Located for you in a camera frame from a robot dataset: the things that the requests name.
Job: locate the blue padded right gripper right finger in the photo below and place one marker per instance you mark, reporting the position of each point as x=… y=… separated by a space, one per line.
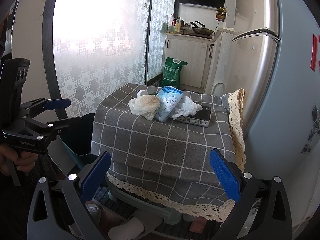
x=226 y=173

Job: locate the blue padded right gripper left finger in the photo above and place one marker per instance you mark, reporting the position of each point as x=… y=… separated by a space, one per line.
x=92 y=175

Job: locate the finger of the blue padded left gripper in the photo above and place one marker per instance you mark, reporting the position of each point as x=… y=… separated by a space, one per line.
x=57 y=104

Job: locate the white plastic bag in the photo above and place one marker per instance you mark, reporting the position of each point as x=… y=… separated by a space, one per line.
x=185 y=107

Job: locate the white bottle cap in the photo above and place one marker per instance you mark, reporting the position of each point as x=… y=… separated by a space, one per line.
x=142 y=93

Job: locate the stained tissue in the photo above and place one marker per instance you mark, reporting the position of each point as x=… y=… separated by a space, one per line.
x=145 y=106

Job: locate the blue tissue packet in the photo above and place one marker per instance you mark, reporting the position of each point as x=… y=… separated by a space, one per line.
x=169 y=97

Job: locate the teal trash bin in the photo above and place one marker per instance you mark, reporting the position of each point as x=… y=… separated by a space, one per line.
x=76 y=139

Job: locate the black kitchen scale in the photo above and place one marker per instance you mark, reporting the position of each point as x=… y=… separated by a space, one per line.
x=201 y=118

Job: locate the white kitchen cabinet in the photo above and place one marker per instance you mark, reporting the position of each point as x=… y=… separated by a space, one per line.
x=197 y=52

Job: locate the person's left hand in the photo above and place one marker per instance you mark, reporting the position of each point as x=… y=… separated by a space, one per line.
x=24 y=163

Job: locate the grey checked tablecloth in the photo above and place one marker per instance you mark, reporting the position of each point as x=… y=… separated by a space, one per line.
x=168 y=162

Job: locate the light blue plastic stool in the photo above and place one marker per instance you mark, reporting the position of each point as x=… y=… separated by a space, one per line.
x=142 y=199

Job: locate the frosted patterned sliding door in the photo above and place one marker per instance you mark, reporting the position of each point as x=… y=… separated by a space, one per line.
x=93 y=47

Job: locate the white corner cabinet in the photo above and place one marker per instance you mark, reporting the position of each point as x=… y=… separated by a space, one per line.
x=222 y=54

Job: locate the green rice bag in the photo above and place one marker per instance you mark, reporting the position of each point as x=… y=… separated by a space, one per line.
x=171 y=74

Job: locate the silver refrigerator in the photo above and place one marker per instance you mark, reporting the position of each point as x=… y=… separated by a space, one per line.
x=274 y=58

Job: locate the cooking oil bottle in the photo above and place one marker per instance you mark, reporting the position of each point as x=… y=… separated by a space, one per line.
x=171 y=24

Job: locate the black frying pan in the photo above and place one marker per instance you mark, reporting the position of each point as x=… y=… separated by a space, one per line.
x=201 y=30

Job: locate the wall spice rack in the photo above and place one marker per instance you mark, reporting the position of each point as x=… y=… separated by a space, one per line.
x=221 y=14

